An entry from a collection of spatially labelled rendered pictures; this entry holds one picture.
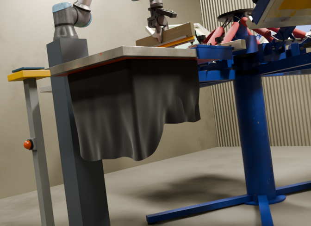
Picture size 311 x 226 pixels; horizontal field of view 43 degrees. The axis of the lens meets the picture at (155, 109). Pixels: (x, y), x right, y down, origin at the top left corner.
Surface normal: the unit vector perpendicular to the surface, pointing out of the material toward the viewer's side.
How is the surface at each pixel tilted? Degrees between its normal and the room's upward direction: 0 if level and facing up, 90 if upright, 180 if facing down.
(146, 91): 91
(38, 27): 90
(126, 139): 91
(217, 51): 90
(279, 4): 148
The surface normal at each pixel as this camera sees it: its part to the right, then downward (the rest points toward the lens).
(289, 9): 0.26, 0.82
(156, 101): 0.73, -0.05
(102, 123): -0.66, 0.14
